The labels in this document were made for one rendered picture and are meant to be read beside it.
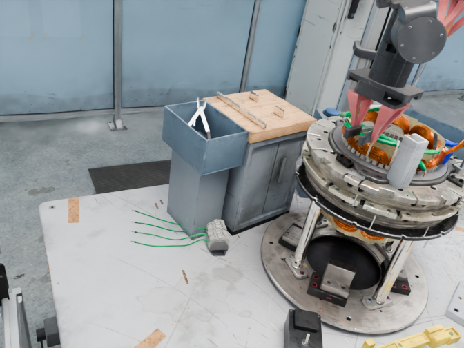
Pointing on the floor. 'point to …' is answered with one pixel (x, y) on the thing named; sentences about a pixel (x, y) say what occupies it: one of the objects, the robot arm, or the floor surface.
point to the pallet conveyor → (13, 315)
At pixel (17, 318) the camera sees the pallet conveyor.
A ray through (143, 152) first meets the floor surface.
